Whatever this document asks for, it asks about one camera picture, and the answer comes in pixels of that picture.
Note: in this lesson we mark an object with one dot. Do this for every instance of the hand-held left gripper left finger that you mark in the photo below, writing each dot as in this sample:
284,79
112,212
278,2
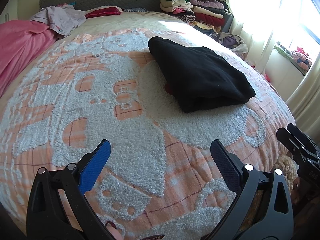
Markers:
95,167

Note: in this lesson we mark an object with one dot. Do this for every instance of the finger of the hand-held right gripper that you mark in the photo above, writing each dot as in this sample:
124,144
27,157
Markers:
287,140
301,135

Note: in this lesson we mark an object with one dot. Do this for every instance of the pink striped item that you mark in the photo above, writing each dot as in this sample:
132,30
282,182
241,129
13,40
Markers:
302,60

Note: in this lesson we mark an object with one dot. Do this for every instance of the person's right hand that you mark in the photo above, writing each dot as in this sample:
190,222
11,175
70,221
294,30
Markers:
298,191

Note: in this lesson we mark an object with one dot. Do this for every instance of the red pillow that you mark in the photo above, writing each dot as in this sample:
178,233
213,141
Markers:
102,12

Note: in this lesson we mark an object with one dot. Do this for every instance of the black sweater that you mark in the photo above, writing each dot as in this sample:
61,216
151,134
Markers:
200,75

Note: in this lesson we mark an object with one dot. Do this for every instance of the cream curtain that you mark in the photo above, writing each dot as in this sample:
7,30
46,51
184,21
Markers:
255,30

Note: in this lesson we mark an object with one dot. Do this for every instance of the pink blanket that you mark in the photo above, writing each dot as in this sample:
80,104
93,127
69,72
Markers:
20,45

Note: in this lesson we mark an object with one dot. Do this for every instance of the grey bedside cabinet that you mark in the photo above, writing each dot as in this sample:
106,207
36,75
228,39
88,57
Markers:
227,22

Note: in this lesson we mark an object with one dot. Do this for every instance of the dark window frame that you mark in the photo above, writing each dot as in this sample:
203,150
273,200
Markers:
312,22

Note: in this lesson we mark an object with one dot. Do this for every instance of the cream wardrobe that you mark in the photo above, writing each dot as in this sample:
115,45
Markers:
11,10

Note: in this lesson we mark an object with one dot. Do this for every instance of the beige bed sheet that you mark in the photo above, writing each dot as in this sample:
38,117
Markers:
130,21

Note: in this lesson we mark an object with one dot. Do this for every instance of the tan plush blanket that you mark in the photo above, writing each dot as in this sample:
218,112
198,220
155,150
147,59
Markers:
283,170

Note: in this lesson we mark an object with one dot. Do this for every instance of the green cloth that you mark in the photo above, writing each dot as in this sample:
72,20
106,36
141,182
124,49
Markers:
282,51

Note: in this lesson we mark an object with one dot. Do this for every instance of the white bag of clothes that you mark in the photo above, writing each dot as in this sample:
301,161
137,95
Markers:
230,41

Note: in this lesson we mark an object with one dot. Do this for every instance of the lilac garment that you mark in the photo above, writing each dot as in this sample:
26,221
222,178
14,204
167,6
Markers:
62,17

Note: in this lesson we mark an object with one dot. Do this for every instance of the dark floral cloth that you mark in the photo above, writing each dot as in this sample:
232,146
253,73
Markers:
135,10

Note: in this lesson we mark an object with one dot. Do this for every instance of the stack of folded clothes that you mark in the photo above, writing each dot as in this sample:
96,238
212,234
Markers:
200,10

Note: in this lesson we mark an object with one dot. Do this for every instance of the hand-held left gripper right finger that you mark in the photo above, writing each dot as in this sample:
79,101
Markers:
226,166

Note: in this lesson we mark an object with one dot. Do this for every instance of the orange checked blanket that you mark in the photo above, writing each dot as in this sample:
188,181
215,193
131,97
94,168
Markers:
100,105

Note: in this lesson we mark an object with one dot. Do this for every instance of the person's left hand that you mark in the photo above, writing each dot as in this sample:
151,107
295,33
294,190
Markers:
115,233

